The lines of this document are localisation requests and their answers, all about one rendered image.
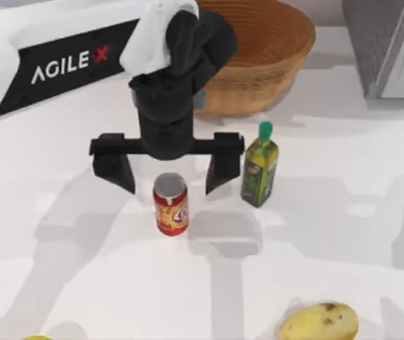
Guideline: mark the yellow-green round fruit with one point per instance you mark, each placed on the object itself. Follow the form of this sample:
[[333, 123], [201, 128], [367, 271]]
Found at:
[[36, 337]]

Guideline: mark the green bottle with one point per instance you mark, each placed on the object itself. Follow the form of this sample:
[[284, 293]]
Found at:
[[260, 170]]

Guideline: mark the grey cabinet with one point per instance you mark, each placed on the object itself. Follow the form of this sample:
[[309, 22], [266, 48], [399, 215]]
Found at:
[[392, 46]]

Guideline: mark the yellow potato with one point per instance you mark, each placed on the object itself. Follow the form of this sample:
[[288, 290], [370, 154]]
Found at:
[[320, 322]]

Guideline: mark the brown woven basket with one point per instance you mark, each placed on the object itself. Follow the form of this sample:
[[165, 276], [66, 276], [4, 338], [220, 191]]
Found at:
[[269, 67]]

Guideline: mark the red and yellow can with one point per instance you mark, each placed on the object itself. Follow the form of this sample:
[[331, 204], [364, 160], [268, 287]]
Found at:
[[170, 209]]

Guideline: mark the pale grey rounded box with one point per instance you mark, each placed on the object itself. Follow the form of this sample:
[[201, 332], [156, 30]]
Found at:
[[201, 100]]

